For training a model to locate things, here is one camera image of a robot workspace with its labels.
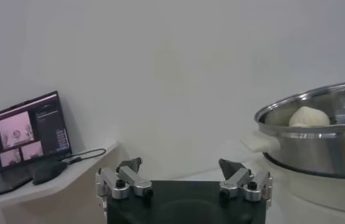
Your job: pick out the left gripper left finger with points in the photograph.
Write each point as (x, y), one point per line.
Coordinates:
(135, 181)

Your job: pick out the stainless steel steamer basket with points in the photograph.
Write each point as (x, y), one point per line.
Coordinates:
(318, 152)

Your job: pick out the cream electric cooking pot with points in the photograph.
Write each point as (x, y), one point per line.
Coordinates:
(318, 194)

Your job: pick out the black laptop pink windows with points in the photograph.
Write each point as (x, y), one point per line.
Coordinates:
(50, 128)

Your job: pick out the white steamed baozi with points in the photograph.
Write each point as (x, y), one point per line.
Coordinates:
(309, 117)

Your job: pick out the white side table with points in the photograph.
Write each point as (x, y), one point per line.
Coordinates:
(78, 173)

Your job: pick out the black computer mouse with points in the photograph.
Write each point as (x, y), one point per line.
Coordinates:
(49, 172)

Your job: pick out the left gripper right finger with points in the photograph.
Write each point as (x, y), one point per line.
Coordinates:
(236, 181)

